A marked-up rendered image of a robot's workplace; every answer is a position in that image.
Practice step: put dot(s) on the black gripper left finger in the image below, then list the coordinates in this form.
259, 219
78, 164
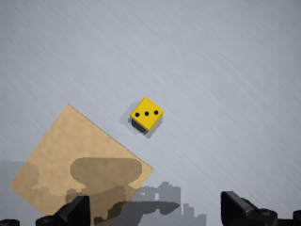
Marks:
77, 213

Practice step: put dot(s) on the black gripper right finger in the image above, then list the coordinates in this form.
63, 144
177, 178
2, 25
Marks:
236, 212

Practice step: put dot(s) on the tan flat mat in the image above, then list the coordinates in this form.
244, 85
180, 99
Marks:
77, 158

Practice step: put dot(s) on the yellow die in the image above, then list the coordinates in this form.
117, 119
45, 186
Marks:
147, 113

